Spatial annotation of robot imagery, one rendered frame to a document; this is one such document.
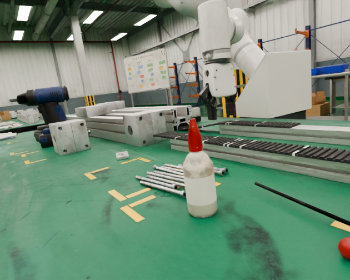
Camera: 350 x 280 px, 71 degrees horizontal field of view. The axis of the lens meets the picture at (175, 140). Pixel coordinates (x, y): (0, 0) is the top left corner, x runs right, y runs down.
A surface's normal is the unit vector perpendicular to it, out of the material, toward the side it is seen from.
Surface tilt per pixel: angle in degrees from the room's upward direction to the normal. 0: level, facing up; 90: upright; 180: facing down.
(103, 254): 0
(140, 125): 90
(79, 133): 90
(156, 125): 90
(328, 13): 90
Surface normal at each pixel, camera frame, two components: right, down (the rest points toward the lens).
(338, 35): -0.80, 0.22
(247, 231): -0.13, -0.97
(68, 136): 0.60, 0.09
